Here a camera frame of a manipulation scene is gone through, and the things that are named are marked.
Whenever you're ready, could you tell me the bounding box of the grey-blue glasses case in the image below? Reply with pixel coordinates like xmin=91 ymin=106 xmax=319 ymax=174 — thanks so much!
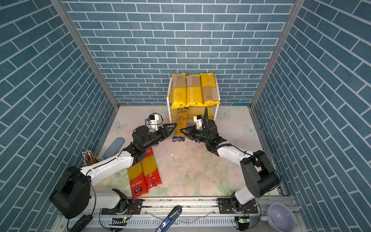
xmin=103 ymin=137 xmax=125 ymax=160

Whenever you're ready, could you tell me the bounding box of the yellow pencil cup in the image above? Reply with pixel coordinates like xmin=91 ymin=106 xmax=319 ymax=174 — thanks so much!
xmin=82 ymin=150 xmax=101 ymax=166

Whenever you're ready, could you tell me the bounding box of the blue moli pasta bag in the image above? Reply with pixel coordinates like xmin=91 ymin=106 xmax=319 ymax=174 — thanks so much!
xmin=172 ymin=108 xmax=188 ymax=142

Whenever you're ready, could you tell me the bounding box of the blue black handheld tool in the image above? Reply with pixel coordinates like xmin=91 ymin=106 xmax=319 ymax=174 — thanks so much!
xmin=155 ymin=205 xmax=182 ymax=232

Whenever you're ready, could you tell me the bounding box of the wooden two-tier shelf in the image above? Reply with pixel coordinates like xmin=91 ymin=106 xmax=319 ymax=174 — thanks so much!
xmin=166 ymin=77 xmax=220 ymax=126

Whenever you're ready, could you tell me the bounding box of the aluminium mounting rail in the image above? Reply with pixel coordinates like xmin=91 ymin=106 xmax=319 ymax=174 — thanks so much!
xmin=52 ymin=196 xmax=305 ymax=232

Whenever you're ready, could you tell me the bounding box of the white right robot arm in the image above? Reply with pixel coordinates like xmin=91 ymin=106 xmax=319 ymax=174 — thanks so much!
xmin=180 ymin=126 xmax=282 ymax=213

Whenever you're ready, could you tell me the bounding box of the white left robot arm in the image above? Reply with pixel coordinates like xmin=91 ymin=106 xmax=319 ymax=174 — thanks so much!
xmin=49 ymin=123 xmax=177 ymax=219

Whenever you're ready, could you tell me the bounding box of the white bowl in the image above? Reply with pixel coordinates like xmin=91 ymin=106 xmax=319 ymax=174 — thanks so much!
xmin=260 ymin=203 xmax=296 ymax=232

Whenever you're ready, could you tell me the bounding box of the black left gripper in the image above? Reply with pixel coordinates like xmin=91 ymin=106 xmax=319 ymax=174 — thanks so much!
xmin=141 ymin=123 xmax=176 ymax=152

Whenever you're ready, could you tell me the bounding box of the black handle tool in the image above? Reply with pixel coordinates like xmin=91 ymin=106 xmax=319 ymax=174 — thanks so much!
xmin=69 ymin=215 xmax=93 ymax=232

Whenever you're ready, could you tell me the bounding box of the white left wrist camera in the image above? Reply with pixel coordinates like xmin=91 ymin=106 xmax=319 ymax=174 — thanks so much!
xmin=145 ymin=113 xmax=160 ymax=131

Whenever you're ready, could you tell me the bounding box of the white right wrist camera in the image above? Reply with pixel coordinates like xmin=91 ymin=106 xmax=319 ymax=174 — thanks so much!
xmin=193 ymin=115 xmax=203 ymax=130

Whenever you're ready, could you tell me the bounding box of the red spaghetti bag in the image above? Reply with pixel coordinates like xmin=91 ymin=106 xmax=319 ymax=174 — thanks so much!
xmin=128 ymin=163 xmax=148 ymax=200
xmin=141 ymin=148 xmax=162 ymax=189

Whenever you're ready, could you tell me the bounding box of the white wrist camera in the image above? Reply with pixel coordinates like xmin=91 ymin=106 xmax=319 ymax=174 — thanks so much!
xmin=145 ymin=113 xmax=160 ymax=131
xmin=193 ymin=115 xmax=203 ymax=130

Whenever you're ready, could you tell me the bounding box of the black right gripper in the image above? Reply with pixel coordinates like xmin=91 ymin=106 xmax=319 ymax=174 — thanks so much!
xmin=181 ymin=125 xmax=212 ymax=144

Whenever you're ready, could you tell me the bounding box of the yellow pastatime bag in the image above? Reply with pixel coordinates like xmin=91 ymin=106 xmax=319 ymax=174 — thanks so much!
xmin=172 ymin=73 xmax=187 ymax=109
xmin=186 ymin=75 xmax=204 ymax=107
xmin=200 ymin=72 xmax=220 ymax=107

